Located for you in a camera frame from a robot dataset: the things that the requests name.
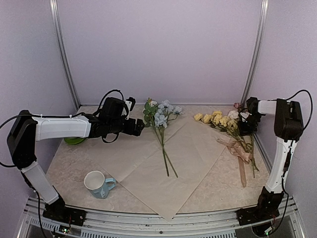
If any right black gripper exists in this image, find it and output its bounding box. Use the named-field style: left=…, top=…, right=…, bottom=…
left=238, top=114, right=261, bottom=136

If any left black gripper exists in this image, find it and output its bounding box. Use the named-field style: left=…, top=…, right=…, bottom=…
left=108, top=117, right=145, bottom=136

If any pink fake rose stem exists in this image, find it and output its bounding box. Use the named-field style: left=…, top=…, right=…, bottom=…
left=233, top=103, right=259, bottom=178

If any blue fake flower stem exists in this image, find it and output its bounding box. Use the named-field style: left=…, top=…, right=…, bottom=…
left=142, top=98, right=183, bottom=178

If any pink beige wrapping paper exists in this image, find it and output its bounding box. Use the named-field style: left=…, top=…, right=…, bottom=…
left=90, top=106, right=229, bottom=221

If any white fake rose stem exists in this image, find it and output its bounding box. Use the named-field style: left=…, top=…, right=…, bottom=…
left=227, top=110, right=239, bottom=120

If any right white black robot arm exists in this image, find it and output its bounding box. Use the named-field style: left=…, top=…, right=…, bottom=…
left=238, top=97, right=304, bottom=220

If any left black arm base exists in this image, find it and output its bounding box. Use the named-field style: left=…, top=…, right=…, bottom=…
left=43, top=207, right=86, bottom=227

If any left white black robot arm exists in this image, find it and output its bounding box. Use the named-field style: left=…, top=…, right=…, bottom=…
left=7, top=97, right=145, bottom=221

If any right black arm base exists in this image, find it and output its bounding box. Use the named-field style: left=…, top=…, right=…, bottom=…
left=236, top=199, right=281, bottom=226

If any yellow fake flower stem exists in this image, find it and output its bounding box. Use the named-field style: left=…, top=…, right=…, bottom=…
left=194, top=111, right=247, bottom=152

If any beige ribbon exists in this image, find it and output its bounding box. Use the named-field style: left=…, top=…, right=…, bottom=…
left=216, top=138, right=252, bottom=187

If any green plate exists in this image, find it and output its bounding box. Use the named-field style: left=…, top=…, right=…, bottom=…
left=63, top=137, right=86, bottom=145

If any blue white ceramic mug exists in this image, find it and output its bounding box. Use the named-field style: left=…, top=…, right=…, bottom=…
left=84, top=171, right=116, bottom=199

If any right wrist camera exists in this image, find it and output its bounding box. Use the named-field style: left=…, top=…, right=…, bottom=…
left=239, top=112, right=250, bottom=122

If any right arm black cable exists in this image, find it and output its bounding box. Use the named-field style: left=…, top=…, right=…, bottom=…
left=284, top=89, right=314, bottom=132

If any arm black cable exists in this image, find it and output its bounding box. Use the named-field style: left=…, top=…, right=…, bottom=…
left=284, top=89, right=314, bottom=132
left=0, top=116, right=18, bottom=167

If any front aluminium rail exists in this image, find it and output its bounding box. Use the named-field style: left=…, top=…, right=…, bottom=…
left=17, top=195, right=305, bottom=238

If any right aluminium frame post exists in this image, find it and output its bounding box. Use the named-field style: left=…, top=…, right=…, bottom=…
left=240, top=0, right=269, bottom=105

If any aluminium frame post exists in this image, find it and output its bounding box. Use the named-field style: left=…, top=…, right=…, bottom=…
left=49, top=0, right=81, bottom=109
left=240, top=0, right=269, bottom=105

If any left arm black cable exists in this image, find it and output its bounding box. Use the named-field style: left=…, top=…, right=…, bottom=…
left=0, top=116, right=18, bottom=167

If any left aluminium frame post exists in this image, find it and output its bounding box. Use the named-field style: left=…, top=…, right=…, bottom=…
left=49, top=0, right=81, bottom=109

